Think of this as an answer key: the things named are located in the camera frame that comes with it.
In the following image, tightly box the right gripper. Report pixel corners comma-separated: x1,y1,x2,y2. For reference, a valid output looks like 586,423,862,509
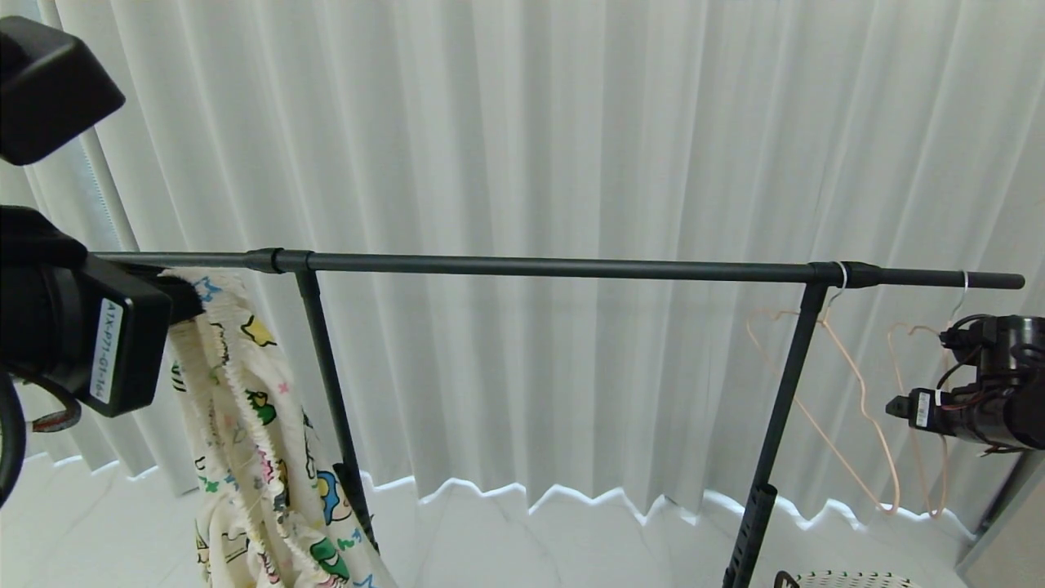
886,384,1017,452

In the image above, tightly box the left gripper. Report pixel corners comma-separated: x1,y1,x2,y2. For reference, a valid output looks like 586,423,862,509
0,204,174,419

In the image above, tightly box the pink clothes hanger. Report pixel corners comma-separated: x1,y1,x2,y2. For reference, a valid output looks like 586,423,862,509
887,274,972,521
745,282,903,515

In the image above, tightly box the cream printed garment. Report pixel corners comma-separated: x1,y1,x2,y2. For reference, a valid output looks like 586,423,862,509
163,268,401,588

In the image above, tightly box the white laundry basket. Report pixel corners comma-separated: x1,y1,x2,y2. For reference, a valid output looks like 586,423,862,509
774,570,923,588

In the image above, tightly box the black clothes rack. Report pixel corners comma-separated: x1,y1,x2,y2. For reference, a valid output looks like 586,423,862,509
90,247,1025,588

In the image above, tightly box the black cable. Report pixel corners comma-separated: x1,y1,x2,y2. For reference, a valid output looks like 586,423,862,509
0,372,27,507

